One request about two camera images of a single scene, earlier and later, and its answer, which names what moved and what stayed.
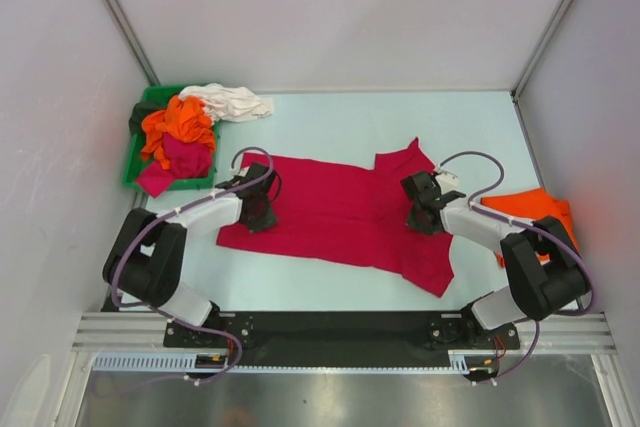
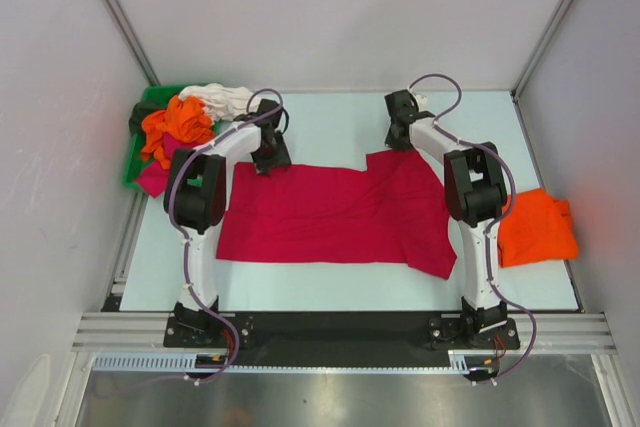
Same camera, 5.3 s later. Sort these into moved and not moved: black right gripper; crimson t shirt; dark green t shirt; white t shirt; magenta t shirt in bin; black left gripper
Moved: black right gripper; black left gripper
Not moved: white t shirt; magenta t shirt in bin; dark green t shirt; crimson t shirt
